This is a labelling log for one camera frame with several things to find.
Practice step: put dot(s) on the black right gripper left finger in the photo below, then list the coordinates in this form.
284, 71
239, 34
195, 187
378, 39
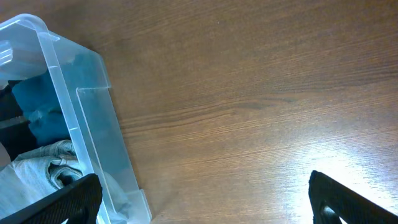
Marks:
78, 202

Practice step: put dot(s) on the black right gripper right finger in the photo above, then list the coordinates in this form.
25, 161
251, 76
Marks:
332, 202

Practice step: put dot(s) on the light blue jeans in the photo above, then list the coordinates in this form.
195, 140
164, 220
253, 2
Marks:
35, 174

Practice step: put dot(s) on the black garment with tape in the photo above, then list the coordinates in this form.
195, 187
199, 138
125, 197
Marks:
16, 137

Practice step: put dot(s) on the teal blue garment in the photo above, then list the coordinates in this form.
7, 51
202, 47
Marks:
78, 105

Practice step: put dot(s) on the clear plastic storage bin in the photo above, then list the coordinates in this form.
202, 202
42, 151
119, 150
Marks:
29, 49

